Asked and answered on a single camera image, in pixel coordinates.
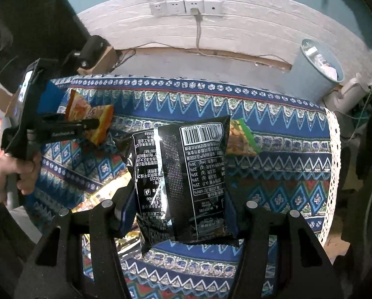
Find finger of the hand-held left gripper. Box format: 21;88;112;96
33;114;101;141

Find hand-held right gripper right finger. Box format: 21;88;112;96
226;201;344;299

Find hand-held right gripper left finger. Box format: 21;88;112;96
13;185;137;299

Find golden orange snack packet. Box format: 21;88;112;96
64;88;114;146

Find blue cardboard box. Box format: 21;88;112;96
37;80;67;114

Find black white-print snack packet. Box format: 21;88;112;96
115;115;240;253

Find person's left hand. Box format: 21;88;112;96
0;151;42;208

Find yellow snack packet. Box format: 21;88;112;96
72;182;133;214

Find patterned blue blanket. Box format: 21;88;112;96
24;74;343;299

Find small brown cardboard box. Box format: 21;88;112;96
77;46;117;75

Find green snack packet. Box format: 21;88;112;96
226;118;262;158

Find pale grey plastic appliance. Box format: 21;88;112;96
322;73;372;113

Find light blue trash bin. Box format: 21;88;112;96
291;38;344;100

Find black cables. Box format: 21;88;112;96
114;48;137;70

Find white wall socket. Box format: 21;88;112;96
150;0;167;17
204;0;223;16
166;0;186;16
184;0;205;15

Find grey power cable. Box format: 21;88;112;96
190;7;204;51

